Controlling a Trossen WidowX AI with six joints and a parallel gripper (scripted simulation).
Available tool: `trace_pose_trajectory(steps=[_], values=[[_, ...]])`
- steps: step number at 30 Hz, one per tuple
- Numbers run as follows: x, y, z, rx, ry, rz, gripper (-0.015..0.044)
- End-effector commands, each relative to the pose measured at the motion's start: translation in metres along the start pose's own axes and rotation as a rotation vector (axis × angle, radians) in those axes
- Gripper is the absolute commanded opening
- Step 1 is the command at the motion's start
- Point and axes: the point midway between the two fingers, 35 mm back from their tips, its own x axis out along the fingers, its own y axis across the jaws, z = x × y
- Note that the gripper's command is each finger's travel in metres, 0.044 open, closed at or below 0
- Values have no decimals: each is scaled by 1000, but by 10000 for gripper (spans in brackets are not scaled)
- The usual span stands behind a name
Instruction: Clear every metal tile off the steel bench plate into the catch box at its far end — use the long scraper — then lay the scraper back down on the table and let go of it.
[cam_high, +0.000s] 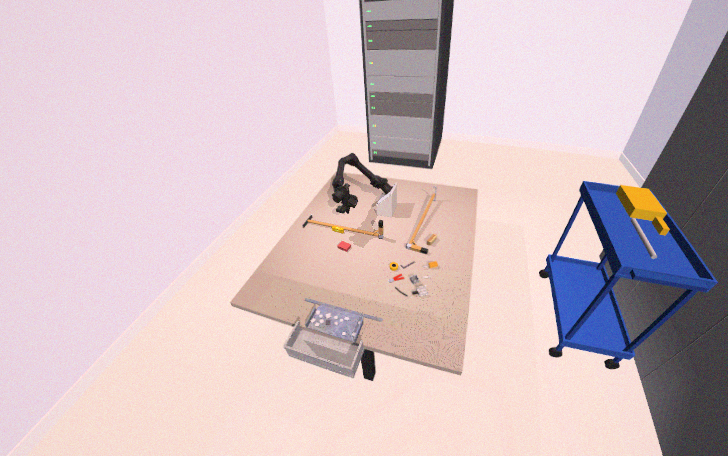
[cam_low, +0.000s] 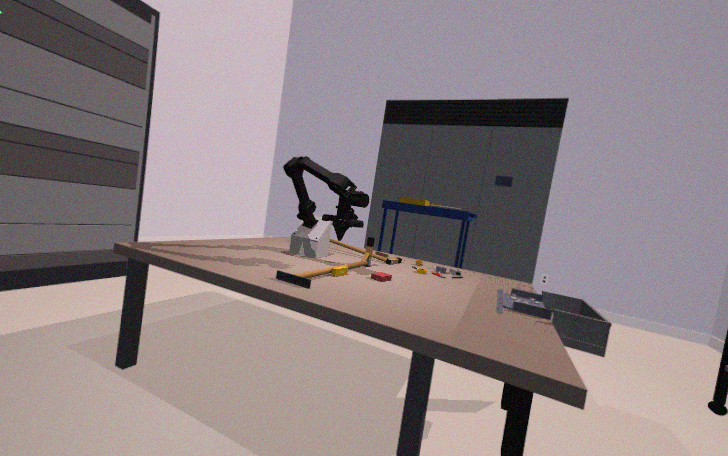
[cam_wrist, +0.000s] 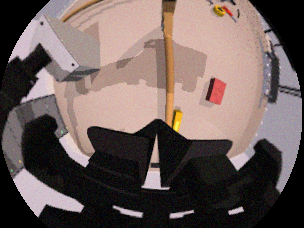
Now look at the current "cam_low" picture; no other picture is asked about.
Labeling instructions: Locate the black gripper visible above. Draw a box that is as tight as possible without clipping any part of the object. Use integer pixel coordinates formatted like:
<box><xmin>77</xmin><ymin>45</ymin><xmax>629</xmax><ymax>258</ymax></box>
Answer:
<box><xmin>322</xmin><ymin>204</ymin><xmax>364</xmax><ymax>241</ymax></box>

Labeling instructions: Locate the yellow rectangular block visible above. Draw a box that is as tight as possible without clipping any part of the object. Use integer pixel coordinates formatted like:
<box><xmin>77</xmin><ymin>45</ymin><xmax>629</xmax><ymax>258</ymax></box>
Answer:
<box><xmin>331</xmin><ymin>266</ymin><xmax>348</xmax><ymax>277</ymax></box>

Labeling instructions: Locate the orange long pole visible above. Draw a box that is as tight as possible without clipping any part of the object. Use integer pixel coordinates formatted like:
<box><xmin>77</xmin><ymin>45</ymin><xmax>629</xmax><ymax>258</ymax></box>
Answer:
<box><xmin>276</xmin><ymin>237</ymin><xmax>375</xmax><ymax>289</ymax></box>

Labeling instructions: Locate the red square tile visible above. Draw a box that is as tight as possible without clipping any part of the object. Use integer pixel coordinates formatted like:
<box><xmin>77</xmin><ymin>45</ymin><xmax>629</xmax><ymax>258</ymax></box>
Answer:
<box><xmin>371</xmin><ymin>272</ymin><xmax>392</xmax><ymax>282</ymax></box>

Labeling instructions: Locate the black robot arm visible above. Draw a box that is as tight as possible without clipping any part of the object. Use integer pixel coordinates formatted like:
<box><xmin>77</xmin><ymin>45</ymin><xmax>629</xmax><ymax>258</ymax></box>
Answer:
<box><xmin>284</xmin><ymin>156</ymin><xmax>369</xmax><ymax>229</ymax></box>

